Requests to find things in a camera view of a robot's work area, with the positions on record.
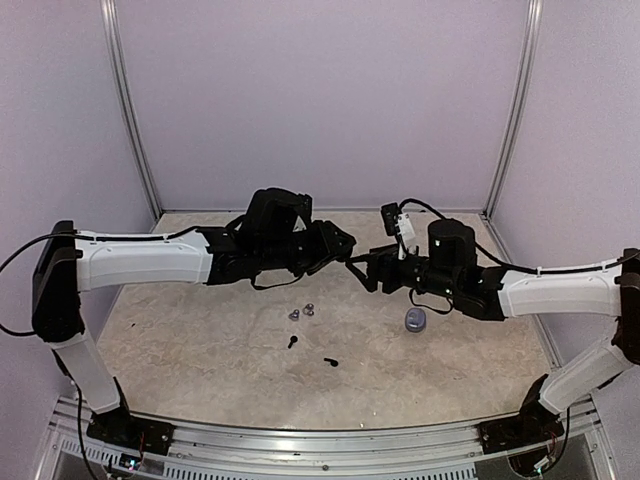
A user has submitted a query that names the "right aluminium frame post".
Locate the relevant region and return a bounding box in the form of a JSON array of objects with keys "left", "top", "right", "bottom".
[{"left": 483, "top": 0, "right": 544, "bottom": 221}]

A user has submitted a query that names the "left aluminium frame post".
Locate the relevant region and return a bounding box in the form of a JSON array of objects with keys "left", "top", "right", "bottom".
[{"left": 100, "top": 0, "right": 164, "bottom": 221}]

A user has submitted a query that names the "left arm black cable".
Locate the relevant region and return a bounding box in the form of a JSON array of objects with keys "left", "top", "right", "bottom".
[{"left": 0, "top": 224, "right": 301, "bottom": 336}]

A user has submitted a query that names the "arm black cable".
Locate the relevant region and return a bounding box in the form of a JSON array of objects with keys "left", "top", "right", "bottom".
[
  {"left": 399, "top": 197, "right": 640, "bottom": 316},
  {"left": 0, "top": 224, "right": 301, "bottom": 336}
]

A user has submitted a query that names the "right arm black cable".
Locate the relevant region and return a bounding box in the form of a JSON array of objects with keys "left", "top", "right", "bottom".
[{"left": 399, "top": 197, "right": 640, "bottom": 316}]

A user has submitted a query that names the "aluminium frame post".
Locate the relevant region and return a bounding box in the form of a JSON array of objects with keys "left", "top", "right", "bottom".
[
  {"left": 483, "top": 0, "right": 544, "bottom": 221},
  {"left": 100, "top": 0, "right": 164, "bottom": 221}
]

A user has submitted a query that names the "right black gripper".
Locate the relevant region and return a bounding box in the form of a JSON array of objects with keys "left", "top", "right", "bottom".
[{"left": 345, "top": 243, "right": 460, "bottom": 300}]

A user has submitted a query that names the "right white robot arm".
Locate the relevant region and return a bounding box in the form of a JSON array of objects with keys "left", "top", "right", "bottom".
[{"left": 347, "top": 218, "right": 639, "bottom": 444}]

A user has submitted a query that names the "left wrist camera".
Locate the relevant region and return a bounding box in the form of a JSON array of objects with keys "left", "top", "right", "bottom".
[{"left": 293, "top": 194, "right": 313, "bottom": 232}]

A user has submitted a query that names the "grey oval earbud case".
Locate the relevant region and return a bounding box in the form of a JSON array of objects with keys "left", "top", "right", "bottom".
[{"left": 404, "top": 308, "right": 427, "bottom": 333}]

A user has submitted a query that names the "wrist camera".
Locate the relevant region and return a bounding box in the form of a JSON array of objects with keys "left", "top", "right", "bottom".
[
  {"left": 293, "top": 194, "right": 313, "bottom": 232},
  {"left": 381, "top": 203, "right": 419, "bottom": 255}
]

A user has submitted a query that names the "front aluminium rail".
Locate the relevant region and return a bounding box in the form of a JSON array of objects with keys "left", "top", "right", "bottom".
[{"left": 30, "top": 397, "right": 619, "bottom": 479}]

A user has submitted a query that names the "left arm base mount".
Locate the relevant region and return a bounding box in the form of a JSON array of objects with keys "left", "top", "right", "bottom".
[{"left": 87, "top": 409, "right": 175, "bottom": 456}]

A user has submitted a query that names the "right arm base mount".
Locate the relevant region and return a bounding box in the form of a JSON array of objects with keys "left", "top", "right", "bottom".
[{"left": 477, "top": 401, "right": 565, "bottom": 454}]

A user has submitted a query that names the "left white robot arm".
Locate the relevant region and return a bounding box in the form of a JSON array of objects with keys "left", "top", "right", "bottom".
[{"left": 32, "top": 188, "right": 356, "bottom": 445}]

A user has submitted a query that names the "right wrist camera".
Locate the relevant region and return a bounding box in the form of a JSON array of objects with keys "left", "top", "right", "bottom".
[{"left": 381, "top": 203, "right": 419, "bottom": 255}]

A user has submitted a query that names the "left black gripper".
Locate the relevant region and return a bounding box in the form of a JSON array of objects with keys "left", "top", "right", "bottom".
[{"left": 260, "top": 220, "right": 356, "bottom": 277}]

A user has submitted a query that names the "black earbud front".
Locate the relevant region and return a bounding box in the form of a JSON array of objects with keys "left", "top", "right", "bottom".
[{"left": 324, "top": 357, "right": 339, "bottom": 368}]

